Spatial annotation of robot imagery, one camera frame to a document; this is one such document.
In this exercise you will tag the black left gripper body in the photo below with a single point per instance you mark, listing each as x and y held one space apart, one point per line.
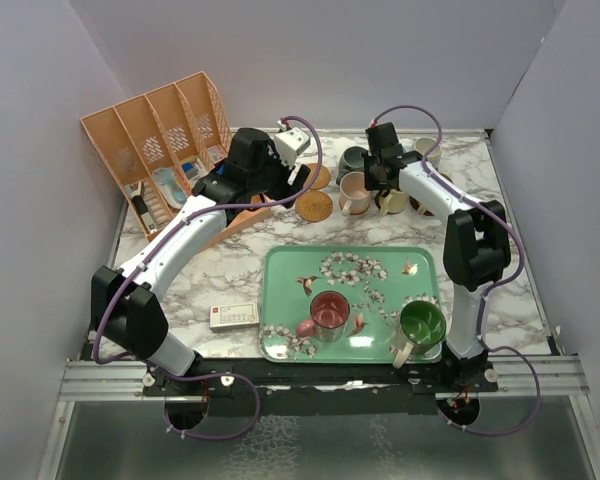
273 179

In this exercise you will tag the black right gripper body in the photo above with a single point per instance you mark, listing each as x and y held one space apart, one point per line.
372 181

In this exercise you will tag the grey ceramic mug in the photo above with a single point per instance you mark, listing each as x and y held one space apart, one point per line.
351 160

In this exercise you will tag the cream ceramic mug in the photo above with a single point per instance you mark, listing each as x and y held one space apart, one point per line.
429 146

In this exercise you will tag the yellow ceramic mug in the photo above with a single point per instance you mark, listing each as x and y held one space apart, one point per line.
391 201

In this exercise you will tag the pink ceramic mug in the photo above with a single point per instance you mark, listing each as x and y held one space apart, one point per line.
354 198

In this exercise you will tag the tan ceramic mug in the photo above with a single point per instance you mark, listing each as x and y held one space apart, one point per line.
419 208

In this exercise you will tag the green floral tray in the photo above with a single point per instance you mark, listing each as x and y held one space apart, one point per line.
377 283

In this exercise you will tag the red ceramic mug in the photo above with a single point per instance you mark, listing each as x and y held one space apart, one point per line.
328 314

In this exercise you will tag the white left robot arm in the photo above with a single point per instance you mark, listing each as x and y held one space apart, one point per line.
125 302

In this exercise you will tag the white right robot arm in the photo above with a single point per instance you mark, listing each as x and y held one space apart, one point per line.
476 246

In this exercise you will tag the white red small box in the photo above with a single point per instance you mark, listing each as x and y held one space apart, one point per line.
216 153

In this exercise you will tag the white printed paper pack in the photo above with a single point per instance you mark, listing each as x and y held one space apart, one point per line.
194 169

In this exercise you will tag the light blue packaged tool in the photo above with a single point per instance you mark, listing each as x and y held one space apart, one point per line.
167 183

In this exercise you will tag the orange plastic file organizer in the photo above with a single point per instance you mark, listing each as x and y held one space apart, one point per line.
160 128

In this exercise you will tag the white small card box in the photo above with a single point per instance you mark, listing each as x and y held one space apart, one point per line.
227 317

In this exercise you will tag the green floral mug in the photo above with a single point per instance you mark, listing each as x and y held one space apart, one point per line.
419 327

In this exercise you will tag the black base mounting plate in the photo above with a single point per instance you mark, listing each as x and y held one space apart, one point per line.
241 387

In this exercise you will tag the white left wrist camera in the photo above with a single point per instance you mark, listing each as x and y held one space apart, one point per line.
290 144

